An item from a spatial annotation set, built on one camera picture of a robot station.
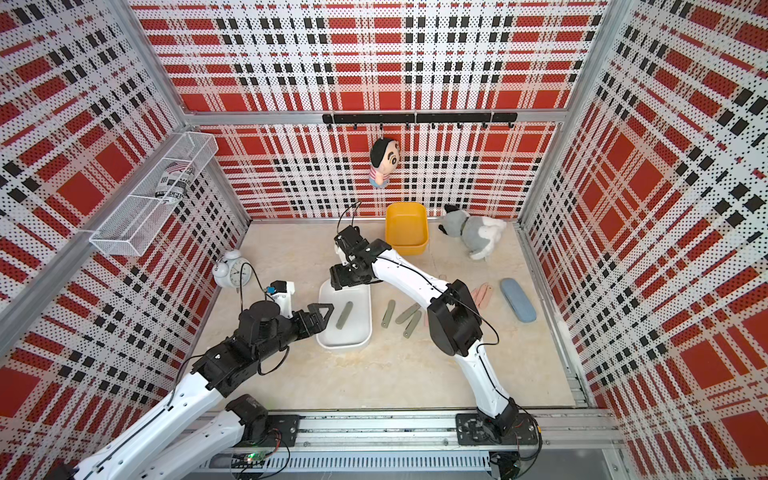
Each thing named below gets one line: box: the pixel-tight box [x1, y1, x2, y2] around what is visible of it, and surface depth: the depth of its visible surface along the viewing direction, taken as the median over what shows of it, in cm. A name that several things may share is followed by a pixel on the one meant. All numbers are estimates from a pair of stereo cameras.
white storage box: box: [316, 278, 373, 349], surface depth 95 cm
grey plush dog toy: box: [438, 204, 507, 260], surface depth 108 cm
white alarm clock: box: [212, 250, 253, 293], surface depth 97 cm
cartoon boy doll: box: [369, 137, 401, 187], surface depth 94 cm
